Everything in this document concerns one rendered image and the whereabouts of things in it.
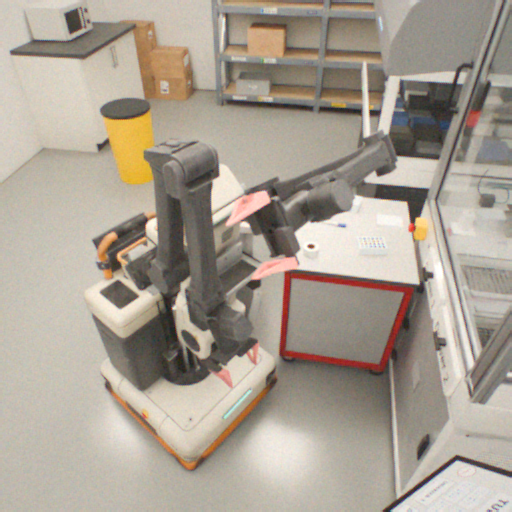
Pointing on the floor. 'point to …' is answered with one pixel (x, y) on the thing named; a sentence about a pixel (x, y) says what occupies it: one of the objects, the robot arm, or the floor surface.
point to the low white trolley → (349, 290)
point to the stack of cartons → (161, 65)
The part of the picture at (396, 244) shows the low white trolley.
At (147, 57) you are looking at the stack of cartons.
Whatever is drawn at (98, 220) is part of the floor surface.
